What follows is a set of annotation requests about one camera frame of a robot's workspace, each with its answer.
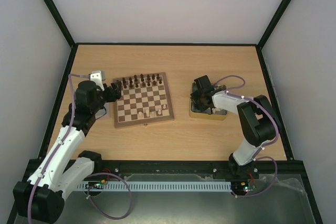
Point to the black frame post left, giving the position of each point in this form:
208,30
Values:
60,22

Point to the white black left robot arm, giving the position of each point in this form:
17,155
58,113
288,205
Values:
42,197

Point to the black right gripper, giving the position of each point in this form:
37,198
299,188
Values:
197,98

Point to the light blue cable duct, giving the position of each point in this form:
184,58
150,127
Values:
202,186

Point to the gold metal tin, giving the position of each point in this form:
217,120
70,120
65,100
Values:
194,112

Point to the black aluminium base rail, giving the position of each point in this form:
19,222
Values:
219,169

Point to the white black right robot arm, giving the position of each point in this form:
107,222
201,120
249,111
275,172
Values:
259,123

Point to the wooden chess board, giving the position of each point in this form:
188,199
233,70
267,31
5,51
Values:
136,100

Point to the silver tin lid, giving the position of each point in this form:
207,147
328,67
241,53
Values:
104,111

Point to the black frame post right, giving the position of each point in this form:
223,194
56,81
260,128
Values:
273,23

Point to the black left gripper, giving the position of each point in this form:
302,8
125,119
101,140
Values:
114,93

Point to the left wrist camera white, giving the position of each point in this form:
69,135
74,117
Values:
98,75

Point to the black frame post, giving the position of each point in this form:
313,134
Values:
273,23
60,22

